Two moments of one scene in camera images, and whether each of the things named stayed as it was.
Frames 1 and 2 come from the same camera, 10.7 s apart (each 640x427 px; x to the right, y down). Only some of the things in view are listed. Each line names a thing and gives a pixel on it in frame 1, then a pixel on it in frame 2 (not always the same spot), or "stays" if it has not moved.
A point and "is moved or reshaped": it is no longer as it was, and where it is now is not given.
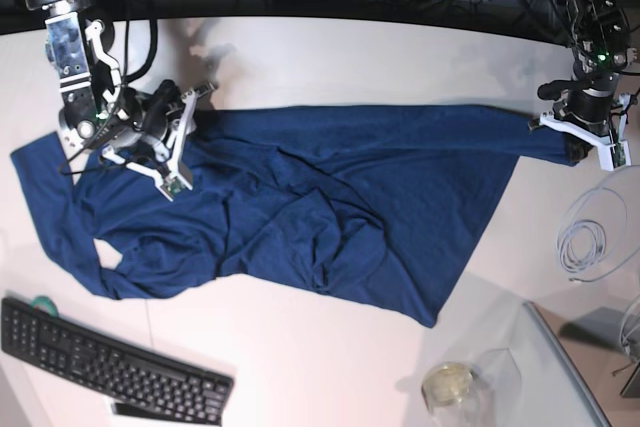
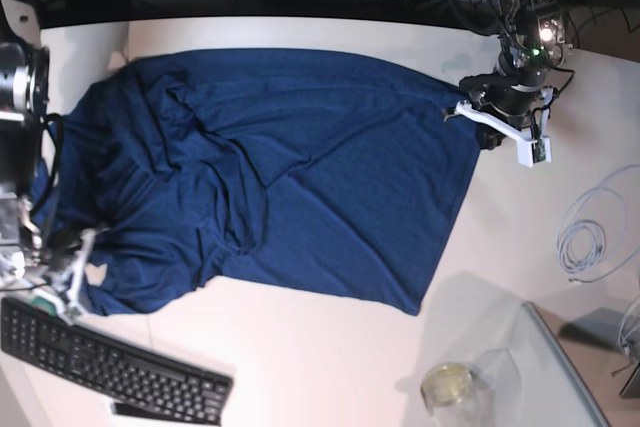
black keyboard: [135, 384] stays
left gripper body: [154, 146] to [54, 271]
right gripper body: [599, 118] to [502, 108]
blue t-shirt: [373, 204] is moved or reshaped
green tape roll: [45, 304] stays
